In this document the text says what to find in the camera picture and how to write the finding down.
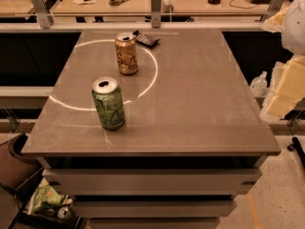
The white power strip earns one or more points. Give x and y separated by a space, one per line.
167 6

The green snack bag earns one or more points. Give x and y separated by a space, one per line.
45 197

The green soda can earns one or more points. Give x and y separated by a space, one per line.
107 98

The black bin with trash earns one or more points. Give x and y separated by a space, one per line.
46 219

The black calculator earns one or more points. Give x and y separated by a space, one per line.
145 40

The clear sanitizer bottle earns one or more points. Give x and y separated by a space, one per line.
259 84

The left metal bracket post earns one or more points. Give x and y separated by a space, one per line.
44 17

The scissors on back desk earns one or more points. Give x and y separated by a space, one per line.
117 2

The gold soda can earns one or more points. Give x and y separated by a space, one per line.
125 44

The grey drawer cabinet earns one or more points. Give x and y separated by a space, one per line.
153 198

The middle metal bracket post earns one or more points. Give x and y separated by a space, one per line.
156 13

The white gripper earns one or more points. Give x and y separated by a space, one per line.
294 28

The right metal bracket post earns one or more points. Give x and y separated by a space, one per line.
274 0

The crushed can in bin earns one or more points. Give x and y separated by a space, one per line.
65 213

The metal bracket post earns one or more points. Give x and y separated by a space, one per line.
156 13
44 17
274 0

